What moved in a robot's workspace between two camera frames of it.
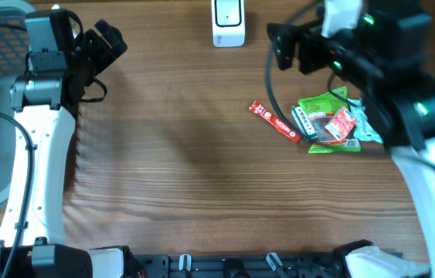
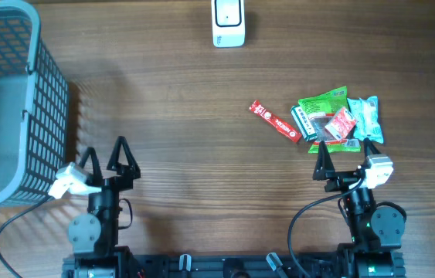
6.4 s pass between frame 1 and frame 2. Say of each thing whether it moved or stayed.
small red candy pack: stayed
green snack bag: stayed
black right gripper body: moved
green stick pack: stayed
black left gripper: moved
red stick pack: stayed
